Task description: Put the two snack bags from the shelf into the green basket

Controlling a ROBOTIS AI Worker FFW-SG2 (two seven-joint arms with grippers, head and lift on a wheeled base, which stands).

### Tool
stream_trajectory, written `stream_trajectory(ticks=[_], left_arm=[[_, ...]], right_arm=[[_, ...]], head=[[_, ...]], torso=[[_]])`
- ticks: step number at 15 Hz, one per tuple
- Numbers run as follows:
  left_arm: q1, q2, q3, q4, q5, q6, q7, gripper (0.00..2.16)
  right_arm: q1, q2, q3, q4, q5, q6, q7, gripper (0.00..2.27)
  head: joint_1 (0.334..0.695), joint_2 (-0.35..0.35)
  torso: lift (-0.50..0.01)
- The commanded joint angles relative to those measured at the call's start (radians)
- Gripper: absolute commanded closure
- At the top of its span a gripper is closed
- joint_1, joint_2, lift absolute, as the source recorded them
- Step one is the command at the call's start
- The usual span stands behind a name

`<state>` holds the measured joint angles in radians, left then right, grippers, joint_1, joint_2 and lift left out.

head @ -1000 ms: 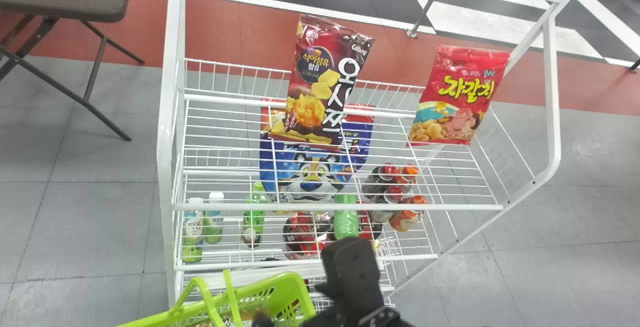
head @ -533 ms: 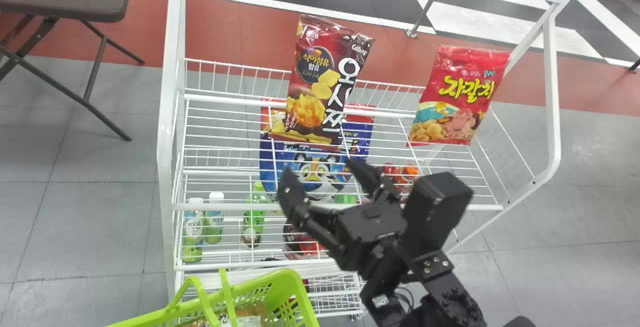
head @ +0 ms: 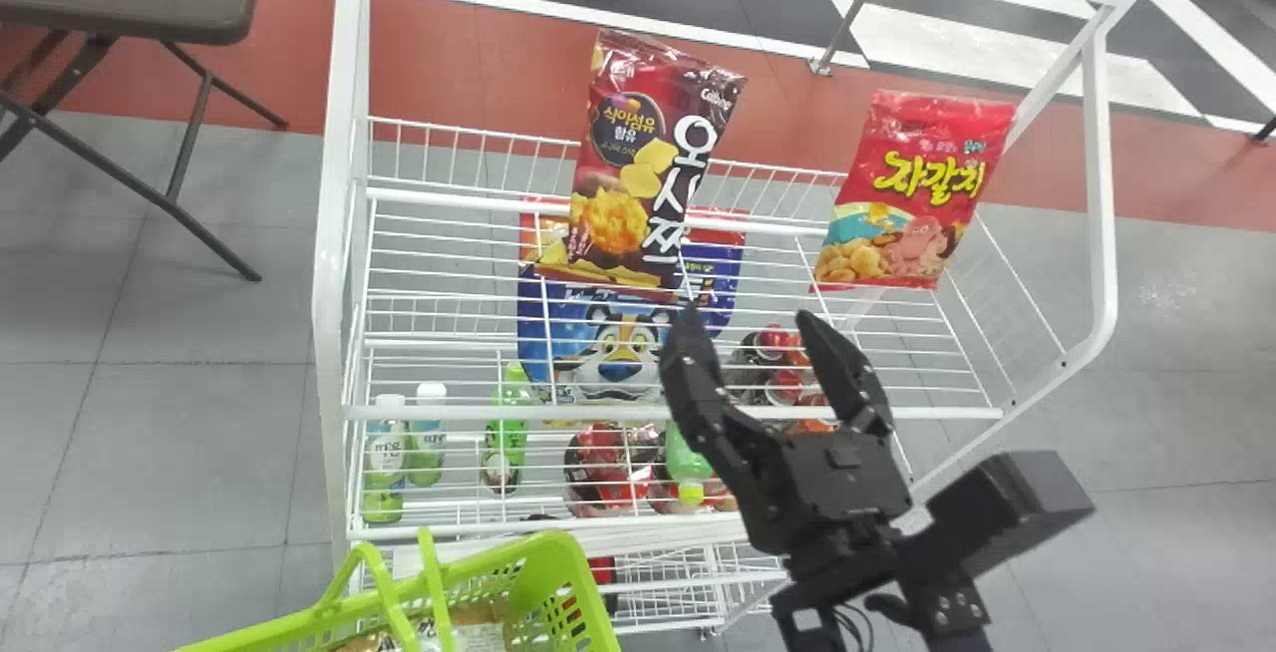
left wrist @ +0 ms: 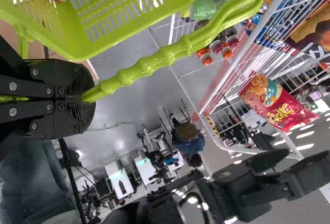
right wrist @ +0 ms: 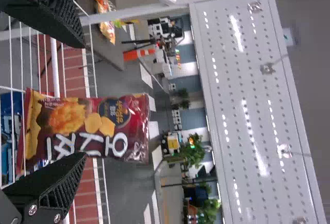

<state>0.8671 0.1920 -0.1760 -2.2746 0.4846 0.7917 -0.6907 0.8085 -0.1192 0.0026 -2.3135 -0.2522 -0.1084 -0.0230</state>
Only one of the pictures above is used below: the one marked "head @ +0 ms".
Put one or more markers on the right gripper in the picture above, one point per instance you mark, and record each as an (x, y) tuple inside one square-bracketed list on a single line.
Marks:
[(827, 497)]

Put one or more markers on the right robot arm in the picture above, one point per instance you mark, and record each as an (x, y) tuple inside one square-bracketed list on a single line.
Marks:
[(937, 617)]

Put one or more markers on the red can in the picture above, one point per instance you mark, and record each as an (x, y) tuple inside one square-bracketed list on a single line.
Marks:
[(791, 385), (773, 341)]

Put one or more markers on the green bottle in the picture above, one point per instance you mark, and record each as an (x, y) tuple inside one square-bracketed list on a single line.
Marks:
[(683, 463), (507, 433)]

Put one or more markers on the red and black snack packet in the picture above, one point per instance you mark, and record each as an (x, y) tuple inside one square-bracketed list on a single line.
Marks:
[(608, 468)]

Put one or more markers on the blue cereal bag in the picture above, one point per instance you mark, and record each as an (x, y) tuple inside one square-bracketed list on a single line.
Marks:
[(558, 323)]

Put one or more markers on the dark red snack packet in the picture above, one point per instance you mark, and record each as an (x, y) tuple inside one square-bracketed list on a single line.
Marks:
[(638, 163)]

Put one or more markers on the green basket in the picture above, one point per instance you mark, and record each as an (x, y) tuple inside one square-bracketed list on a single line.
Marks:
[(543, 582)]

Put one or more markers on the white capped bottle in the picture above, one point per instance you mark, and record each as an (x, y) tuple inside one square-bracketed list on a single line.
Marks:
[(428, 438), (384, 458)]

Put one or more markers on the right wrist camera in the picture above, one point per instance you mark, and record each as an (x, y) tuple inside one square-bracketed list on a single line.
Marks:
[(1007, 512)]

